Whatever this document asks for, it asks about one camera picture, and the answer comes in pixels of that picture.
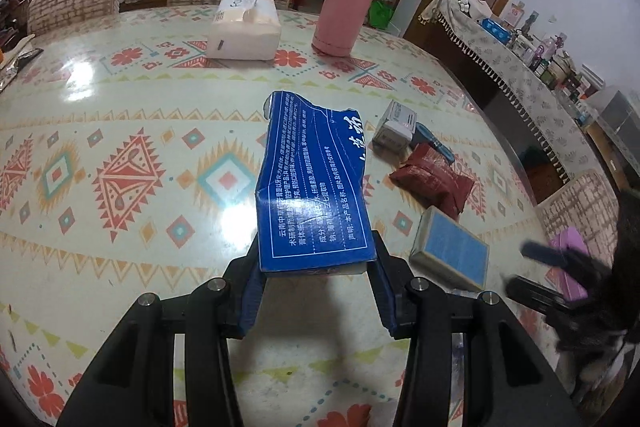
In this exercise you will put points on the green bag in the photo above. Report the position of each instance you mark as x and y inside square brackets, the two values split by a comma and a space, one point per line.
[381, 14]

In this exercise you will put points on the silver foil wrapper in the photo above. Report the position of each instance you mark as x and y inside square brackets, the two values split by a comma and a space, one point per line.
[20, 64]

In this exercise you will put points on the small white box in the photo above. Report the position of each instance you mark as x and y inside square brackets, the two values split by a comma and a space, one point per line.
[395, 127]

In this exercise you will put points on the dark blue torn carton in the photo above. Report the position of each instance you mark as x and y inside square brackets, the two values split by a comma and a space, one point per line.
[310, 187]

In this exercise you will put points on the small blue tube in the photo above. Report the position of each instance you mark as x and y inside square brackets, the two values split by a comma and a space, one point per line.
[435, 146]

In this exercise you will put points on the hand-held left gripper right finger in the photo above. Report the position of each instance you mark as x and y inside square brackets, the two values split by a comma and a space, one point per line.
[382, 299]

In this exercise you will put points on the pink insulated bottle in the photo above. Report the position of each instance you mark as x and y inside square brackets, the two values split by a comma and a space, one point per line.
[345, 7]

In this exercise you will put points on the group of bottles and jars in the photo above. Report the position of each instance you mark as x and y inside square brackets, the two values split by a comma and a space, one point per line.
[550, 57]

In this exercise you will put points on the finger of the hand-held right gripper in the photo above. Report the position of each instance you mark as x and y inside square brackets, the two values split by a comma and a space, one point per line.
[545, 254]
[540, 294]

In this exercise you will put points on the blue tissue pack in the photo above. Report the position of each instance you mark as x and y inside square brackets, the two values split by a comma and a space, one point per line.
[495, 31]

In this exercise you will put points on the white tissue box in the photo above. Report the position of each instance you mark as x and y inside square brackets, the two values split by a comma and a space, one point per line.
[245, 32]

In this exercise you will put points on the side table with tablecloth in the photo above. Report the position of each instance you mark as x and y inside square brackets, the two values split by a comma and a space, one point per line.
[500, 57]

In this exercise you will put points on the red crumpled packet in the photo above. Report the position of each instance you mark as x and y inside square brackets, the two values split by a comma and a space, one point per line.
[430, 179]

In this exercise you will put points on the blue grey card box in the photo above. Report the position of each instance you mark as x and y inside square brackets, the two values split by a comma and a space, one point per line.
[452, 249]

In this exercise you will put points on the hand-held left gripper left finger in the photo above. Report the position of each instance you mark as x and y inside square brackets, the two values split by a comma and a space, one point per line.
[250, 294]

